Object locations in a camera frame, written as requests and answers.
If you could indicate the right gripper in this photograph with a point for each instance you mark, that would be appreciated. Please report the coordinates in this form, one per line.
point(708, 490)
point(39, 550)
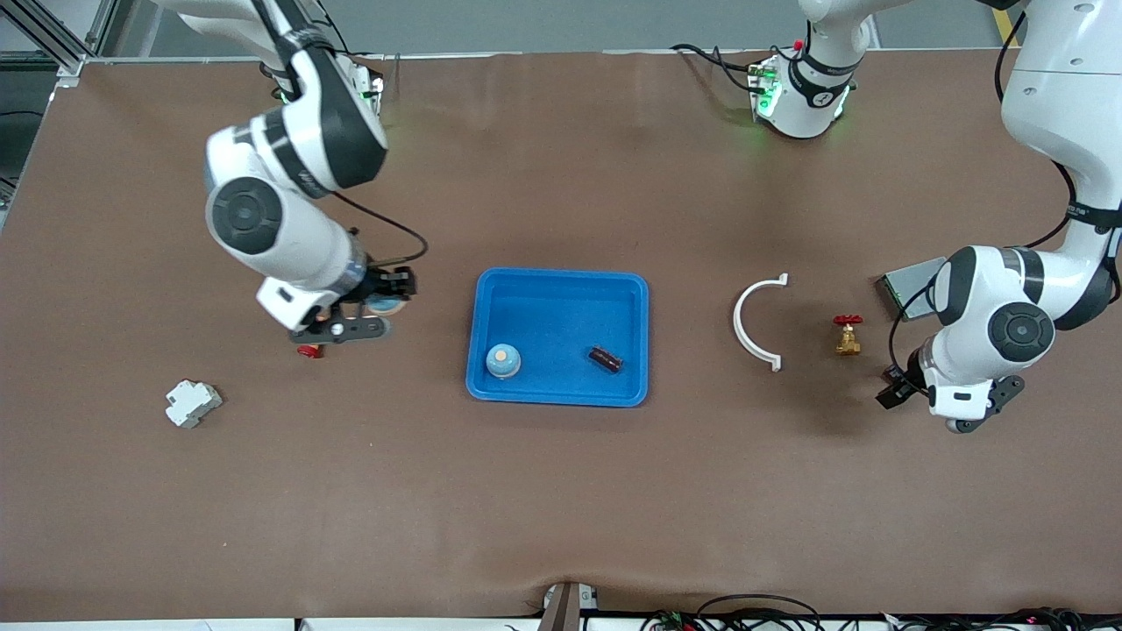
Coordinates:
point(379, 284)

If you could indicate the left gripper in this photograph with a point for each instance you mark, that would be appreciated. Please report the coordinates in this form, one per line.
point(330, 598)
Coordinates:
point(908, 372)

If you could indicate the light blue desk bell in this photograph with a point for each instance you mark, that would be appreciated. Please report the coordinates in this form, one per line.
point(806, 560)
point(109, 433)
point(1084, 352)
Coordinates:
point(503, 360)
point(386, 308)

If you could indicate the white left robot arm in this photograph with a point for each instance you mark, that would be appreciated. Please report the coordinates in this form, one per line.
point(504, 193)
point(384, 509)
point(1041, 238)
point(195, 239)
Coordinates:
point(1052, 88)

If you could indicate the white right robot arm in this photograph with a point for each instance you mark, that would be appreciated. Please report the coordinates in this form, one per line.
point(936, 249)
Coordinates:
point(289, 237)

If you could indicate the silver metal power supply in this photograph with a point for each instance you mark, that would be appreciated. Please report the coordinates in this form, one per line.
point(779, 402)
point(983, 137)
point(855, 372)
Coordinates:
point(903, 289)

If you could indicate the red button orange black body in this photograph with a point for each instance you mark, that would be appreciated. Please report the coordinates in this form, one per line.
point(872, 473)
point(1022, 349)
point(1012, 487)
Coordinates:
point(308, 352)

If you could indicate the blue plastic tray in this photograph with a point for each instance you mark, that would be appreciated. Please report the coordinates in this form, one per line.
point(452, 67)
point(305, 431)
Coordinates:
point(561, 315)

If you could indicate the white half-round pipe clamp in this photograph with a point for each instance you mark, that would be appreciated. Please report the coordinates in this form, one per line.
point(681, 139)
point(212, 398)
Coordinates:
point(738, 326)

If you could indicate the brown table mat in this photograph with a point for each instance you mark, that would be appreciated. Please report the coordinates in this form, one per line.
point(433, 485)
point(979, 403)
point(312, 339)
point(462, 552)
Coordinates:
point(351, 491)

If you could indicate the white circuit breaker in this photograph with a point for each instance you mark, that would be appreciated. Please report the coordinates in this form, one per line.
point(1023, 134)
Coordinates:
point(193, 403)

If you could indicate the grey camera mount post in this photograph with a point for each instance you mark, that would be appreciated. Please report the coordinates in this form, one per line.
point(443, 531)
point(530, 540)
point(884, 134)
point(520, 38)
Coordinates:
point(563, 613)

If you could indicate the aluminium frame corner post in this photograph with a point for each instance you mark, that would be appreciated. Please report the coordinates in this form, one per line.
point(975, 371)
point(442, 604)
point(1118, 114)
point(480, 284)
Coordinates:
point(44, 37)

